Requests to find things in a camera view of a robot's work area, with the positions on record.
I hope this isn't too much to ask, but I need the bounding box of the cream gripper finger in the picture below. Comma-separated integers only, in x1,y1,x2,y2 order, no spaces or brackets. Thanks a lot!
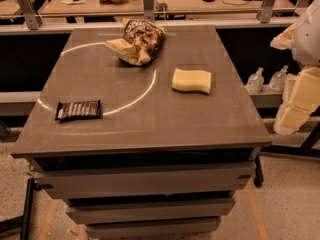
280,105,310,130
270,24,296,50

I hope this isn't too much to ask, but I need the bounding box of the yellow sponge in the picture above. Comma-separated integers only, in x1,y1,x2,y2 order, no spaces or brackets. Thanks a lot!
172,68,212,94

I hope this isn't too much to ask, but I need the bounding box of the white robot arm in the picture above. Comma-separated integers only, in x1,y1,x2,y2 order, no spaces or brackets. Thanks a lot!
270,0,320,135

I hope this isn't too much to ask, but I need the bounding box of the brown chip bag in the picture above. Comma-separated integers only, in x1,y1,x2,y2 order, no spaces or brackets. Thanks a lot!
105,18,166,66

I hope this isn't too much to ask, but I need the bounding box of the clear sanitizer bottle right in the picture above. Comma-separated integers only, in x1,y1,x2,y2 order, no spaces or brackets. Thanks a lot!
268,65,289,92

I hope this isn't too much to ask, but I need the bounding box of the clear sanitizer bottle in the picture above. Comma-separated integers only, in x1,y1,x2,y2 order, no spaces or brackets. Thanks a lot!
246,67,264,94
268,65,289,92

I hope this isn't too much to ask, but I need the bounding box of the clear sanitizer bottle left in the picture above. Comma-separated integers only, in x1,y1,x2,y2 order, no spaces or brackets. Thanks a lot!
246,67,264,94

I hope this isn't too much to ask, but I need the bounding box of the white power strip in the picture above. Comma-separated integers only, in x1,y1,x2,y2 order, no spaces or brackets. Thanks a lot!
153,0,167,11

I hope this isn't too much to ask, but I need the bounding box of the grey drawer cabinet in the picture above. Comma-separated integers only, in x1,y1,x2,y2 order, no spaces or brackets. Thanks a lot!
25,146,262,240

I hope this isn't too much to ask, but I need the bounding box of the dark chocolate bar wrapper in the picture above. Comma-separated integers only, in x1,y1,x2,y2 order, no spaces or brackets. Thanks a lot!
55,100,102,122

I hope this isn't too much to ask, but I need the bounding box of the grey metal bracket right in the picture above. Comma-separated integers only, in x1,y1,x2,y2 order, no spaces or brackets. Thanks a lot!
257,0,276,23

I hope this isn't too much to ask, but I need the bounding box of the grey metal bracket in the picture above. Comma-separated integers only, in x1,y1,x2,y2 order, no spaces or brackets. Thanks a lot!
257,0,276,23
17,0,42,30
143,0,154,22

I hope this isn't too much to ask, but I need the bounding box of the grey metal bracket middle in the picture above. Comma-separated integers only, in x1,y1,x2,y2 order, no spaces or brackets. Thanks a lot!
143,0,154,22

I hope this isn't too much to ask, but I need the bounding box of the grey metal bracket left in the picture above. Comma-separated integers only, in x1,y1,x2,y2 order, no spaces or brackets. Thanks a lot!
17,0,42,30

